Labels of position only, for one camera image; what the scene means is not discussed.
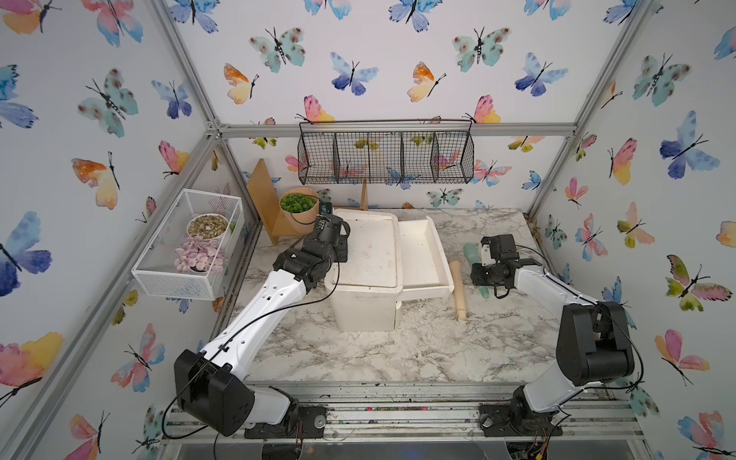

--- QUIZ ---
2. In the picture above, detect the wooden shelf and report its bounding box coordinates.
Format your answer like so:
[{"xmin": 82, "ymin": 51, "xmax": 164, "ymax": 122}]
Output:
[{"xmin": 246, "ymin": 158, "xmax": 319, "ymax": 246}]

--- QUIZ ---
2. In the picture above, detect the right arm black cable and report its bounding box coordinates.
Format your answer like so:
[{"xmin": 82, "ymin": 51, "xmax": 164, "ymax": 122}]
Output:
[{"xmin": 491, "ymin": 244, "xmax": 646, "ymax": 392}]

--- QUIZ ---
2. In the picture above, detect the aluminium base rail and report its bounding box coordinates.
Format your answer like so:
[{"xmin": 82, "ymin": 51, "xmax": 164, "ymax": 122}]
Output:
[{"xmin": 160, "ymin": 380, "xmax": 651, "ymax": 460}]

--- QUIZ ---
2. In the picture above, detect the peach toy microphone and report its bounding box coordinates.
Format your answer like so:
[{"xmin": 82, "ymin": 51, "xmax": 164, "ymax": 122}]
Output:
[{"xmin": 448, "ymin": 261, "xmax": 468, "ymax": 322}]

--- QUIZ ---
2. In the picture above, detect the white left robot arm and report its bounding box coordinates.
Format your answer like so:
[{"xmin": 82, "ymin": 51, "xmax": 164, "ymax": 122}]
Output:
[{"xmin": 173, "ymin": 201, "xmax": 351, "ymax": 436}]

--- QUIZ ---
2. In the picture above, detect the white mesh wall basket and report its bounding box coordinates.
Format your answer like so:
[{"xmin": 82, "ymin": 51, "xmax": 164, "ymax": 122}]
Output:
[{"xmin": 131, "ymin": 189, "xmax": 245, "ymax": 300}]

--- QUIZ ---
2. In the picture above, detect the black wire wall basket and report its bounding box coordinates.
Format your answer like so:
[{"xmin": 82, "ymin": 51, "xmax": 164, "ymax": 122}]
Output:
[{"xmin": 289, "ymin": 119, "xmax": 475, "ymax": 190}]

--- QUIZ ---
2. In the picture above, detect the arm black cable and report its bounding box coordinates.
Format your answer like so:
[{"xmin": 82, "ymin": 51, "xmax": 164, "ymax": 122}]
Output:
[
  {"xmin": 491, "ymin": 244, "xmax": 646, "ymax": 392},
  {"xmin": 160, "ymin": 192, "xmax": 343, "ymax": 460}
]

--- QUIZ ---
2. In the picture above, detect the white plastic drawer cabinet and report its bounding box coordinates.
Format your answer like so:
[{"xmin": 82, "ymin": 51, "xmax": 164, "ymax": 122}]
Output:
[{"xmin": 325, "ymin": 208, "xmax": 404, "ymax": 332}]

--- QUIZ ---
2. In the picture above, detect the bowl of pebbles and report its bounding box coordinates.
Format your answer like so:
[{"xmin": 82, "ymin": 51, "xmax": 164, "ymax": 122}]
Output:
[{"xmin": 186, "ymin": 214, "xmax": 230, "ymax": 241}]

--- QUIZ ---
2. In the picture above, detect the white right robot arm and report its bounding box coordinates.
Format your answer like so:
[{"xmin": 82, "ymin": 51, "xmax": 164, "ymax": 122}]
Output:
[{"xmin": 471, "ymin": 234, "xmax": 638, "ymax": 415}]

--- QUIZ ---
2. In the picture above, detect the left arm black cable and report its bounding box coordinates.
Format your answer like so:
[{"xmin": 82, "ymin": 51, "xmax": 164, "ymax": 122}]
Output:
[{"xmin": 160, "ymin": 192, "xmax": 343, "ymax": 460}]

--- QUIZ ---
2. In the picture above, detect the peach pot green plant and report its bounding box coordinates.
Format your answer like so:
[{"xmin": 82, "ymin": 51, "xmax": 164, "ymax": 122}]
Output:
[{"xmin": 279, "ymin": 187, "xmax": 319, "ymax": 234}]

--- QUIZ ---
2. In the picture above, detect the white top drawer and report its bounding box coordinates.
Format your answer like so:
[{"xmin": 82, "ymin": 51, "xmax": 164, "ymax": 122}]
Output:
[{"xmin": 399, "ymin": 217, "xmax": 454, "ymax": 302}]

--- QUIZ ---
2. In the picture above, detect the green toy microphone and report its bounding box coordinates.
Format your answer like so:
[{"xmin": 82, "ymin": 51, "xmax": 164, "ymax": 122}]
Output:
[{"xmin": 463, "ymin": 243, "xmax": 490, "ymax": 299}]

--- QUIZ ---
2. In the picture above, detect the pink flower succulent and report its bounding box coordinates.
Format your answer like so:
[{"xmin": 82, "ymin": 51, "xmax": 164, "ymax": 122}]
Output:
[{"xmin": 174, "ymin": 238, "xmax": 225, "ymax": 273}]

